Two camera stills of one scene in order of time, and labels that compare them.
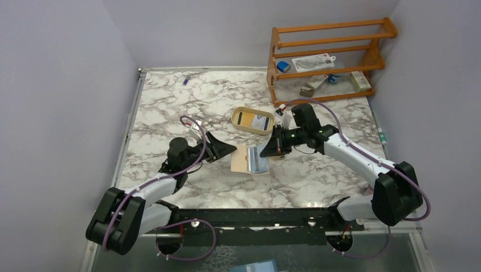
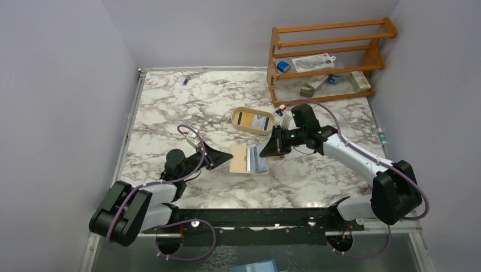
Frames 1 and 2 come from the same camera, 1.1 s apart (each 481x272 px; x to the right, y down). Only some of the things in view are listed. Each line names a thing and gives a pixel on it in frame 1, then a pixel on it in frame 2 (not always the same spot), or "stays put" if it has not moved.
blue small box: [283, 67] stays put
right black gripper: [276, 145] stays put
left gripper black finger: [218, 148] → [215, 158]
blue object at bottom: [270, 266] stays put
